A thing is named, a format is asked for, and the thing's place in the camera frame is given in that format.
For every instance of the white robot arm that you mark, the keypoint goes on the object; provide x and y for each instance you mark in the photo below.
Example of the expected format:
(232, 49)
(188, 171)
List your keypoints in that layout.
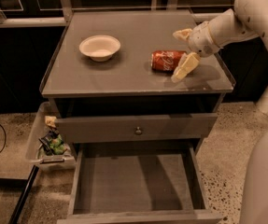
(246, 20)

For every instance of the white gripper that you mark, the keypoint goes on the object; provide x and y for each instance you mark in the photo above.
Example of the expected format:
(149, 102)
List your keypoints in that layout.
(201, 38)

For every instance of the brass drawer knob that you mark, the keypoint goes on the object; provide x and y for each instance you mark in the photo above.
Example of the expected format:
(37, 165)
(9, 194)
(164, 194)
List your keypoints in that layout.
(138, 131)

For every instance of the open grey middle drawer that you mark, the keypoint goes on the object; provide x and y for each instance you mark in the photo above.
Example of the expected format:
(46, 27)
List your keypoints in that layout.
(138, 183)

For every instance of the clear plastic storage bin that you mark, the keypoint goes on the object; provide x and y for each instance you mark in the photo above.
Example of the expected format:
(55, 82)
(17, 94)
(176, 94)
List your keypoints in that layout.
(35, 153)

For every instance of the black floor frame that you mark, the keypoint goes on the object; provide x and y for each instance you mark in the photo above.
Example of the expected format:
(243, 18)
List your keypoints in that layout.
(25, 186)

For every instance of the white paper bowl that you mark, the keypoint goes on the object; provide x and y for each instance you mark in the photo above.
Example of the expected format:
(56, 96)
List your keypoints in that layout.
(99, 48)

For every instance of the red coke can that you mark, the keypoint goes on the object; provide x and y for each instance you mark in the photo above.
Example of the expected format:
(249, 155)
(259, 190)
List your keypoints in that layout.
(166, 60)

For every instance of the tan crumpled snack bag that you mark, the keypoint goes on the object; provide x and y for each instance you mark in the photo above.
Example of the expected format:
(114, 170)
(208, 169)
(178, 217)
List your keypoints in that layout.
(50, 121)

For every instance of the green snack bag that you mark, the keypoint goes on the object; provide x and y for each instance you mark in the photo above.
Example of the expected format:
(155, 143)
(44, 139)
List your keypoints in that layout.
(52, 144)

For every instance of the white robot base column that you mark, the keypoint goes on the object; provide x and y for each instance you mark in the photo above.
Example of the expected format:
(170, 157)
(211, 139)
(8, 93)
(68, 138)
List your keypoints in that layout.
(254, 207)

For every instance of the metal railing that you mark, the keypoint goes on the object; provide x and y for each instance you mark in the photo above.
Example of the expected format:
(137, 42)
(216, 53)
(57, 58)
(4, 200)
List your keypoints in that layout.
(24, 21)

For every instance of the closed grey top drawer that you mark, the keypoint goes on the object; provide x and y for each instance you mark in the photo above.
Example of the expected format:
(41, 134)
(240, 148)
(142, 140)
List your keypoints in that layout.
(121, 128)

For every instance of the grey drawer cabinet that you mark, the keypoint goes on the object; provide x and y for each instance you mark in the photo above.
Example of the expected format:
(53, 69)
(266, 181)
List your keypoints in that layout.
(126, 85)

